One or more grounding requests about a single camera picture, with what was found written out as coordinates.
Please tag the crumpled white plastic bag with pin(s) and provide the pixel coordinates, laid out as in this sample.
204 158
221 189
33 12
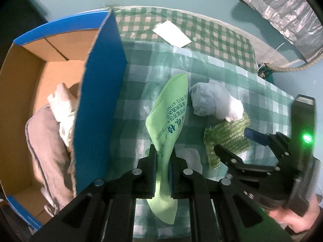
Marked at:
214 100

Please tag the pink and white cloth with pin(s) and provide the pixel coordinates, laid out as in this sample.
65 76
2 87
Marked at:
63 111

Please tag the white paper sheet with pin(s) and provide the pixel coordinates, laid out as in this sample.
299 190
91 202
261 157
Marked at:
172 34

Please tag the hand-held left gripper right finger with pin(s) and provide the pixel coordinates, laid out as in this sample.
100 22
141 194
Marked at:
172 179

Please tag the light green checked cloth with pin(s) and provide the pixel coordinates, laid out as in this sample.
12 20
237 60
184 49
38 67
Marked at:
141 85

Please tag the blue cardboard box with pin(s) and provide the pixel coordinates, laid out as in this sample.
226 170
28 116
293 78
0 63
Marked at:
103 85

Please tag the light green printed cloth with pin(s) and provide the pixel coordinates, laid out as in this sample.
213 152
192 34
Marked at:
169 111

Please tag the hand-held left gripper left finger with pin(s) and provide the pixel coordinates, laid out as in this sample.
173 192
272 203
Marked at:
152 174

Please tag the person's right hand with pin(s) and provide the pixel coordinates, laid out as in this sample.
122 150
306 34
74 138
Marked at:
302 221

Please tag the dark green checked tablecloth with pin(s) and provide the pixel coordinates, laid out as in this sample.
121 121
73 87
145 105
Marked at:
219 37

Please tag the grey towel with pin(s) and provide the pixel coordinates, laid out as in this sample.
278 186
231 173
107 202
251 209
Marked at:
48 141

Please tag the green glitter scrubber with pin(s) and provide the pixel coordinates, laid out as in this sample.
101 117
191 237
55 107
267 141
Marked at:
227 136

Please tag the teal basket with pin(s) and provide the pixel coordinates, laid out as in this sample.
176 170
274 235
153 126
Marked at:
266 73

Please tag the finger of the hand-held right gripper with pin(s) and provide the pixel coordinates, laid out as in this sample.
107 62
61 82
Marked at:
227 155
256 136

